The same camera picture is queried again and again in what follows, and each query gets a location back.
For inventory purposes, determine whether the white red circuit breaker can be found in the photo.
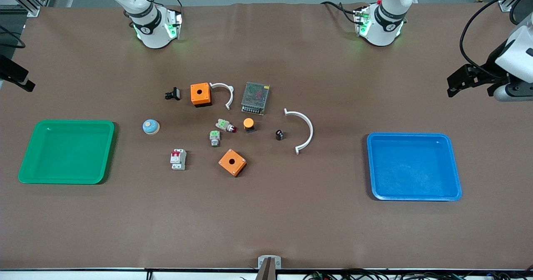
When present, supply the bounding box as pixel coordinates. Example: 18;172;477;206
170;149;187;171

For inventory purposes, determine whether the green plastic tray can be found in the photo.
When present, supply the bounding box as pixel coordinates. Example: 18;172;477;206
18;120;115;185

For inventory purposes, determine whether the blue plastic tray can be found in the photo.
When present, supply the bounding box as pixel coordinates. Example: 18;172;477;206
366;133;463;201

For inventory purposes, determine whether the blue dome button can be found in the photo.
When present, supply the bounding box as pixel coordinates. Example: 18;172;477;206
142;119;160;136

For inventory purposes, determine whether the large white curved clip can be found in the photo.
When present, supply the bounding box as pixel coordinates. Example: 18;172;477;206
284;108;314;155

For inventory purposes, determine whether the red tipped green pushbutton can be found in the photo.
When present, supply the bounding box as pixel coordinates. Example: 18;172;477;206
215;119;237;133

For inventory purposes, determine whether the small white curved clip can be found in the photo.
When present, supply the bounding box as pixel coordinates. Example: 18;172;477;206
209;82;234;111

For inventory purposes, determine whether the metal mesh power supply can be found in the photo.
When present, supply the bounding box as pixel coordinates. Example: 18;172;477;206
241;82;270;116

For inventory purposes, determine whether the brown table cover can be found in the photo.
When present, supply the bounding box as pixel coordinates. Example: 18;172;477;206
0;2;533;271

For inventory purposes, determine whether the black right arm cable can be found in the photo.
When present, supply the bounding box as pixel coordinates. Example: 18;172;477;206
0;24;26;49

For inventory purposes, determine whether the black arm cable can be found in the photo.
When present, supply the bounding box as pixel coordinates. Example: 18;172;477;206
459;0;533;81
0;24;26;49

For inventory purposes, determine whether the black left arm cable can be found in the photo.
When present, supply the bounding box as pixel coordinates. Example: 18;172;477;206
459;0;533;81

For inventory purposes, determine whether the black left base cable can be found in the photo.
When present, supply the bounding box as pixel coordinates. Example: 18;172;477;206
321;0;361;25

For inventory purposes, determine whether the orange button enclosure box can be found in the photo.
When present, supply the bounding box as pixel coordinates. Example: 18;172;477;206
190;83;212;108
218;149;247;177

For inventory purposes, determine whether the black cable bundle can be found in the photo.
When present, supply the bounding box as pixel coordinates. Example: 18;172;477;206
302;269;533;280

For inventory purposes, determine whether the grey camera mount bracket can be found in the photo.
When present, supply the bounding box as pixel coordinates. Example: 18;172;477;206
255;255;282;280

